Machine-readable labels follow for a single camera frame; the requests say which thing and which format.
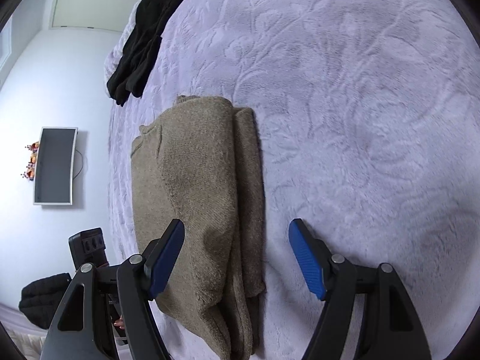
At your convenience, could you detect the black garment on bed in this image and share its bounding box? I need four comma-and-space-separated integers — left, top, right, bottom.
106, 0, 184, 107

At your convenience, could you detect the black bag on floor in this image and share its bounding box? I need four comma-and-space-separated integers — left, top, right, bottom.
19, 273, 72, 330

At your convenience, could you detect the olive brown knit sweater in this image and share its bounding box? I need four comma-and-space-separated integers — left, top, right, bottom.
131, 96, 265, 359

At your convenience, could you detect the lavender embossed bed blanket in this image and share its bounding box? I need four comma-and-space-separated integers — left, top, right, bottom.
108, 0, 479, 359

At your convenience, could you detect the orange flower decoration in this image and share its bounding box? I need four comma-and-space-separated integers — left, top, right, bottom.
22, 141, 40, 181

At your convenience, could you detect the wall mounted television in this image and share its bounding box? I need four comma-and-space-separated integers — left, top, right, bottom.
33, 127, 78, 206

